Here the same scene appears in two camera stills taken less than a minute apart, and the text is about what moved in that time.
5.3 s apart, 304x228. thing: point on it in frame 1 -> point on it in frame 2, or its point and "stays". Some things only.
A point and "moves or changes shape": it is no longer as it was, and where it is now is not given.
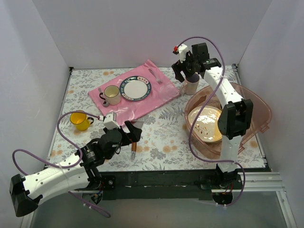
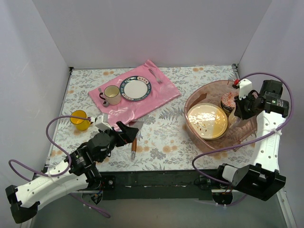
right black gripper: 184,65 -> 242,109
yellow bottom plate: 206,128 stays
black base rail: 165,185 stays
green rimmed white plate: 135,88 stays
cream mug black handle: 111,95 stays
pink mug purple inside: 190,85 moves or changes shape
